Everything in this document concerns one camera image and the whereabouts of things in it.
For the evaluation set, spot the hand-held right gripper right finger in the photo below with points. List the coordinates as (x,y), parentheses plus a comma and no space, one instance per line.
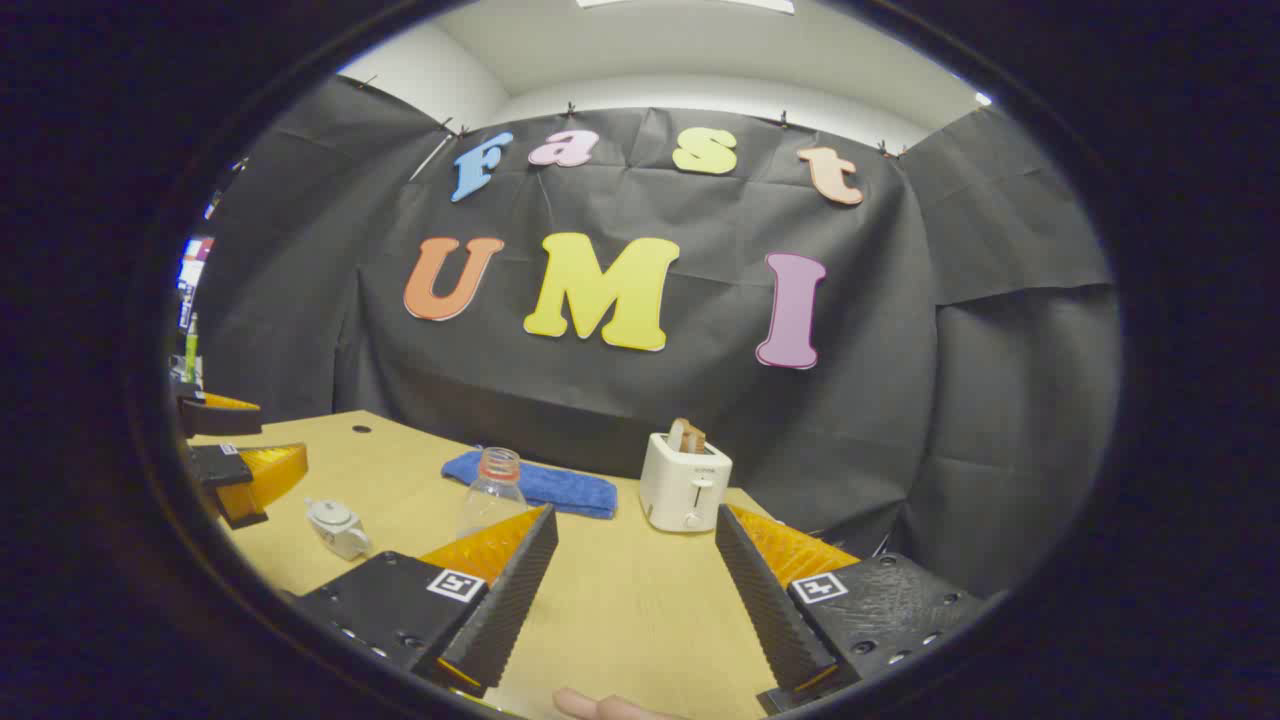
(765,610)

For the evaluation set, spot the white toaster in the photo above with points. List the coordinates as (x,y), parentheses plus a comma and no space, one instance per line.
(680,490)

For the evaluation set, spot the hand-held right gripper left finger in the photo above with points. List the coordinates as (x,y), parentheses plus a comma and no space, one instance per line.
(510,610)

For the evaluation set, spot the white teacup with floral print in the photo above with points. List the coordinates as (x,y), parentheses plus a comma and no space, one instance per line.
(342,538)

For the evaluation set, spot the green bottle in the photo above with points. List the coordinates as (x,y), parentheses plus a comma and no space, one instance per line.
(191,350)

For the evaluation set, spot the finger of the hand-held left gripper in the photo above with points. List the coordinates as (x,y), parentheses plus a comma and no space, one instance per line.
(222,420)
(222,468)

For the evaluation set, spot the bread slice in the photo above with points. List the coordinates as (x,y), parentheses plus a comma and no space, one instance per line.
(686,437)

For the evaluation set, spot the blue towel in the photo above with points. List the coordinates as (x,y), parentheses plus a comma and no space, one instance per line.
(560,488)

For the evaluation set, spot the clear water bottle red label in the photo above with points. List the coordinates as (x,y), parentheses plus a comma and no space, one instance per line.
(490,495)

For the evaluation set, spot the computer screen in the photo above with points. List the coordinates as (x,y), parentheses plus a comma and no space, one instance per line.
(192,275)

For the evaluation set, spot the ceiling light panel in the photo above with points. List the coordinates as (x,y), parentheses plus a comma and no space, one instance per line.
(690,4)

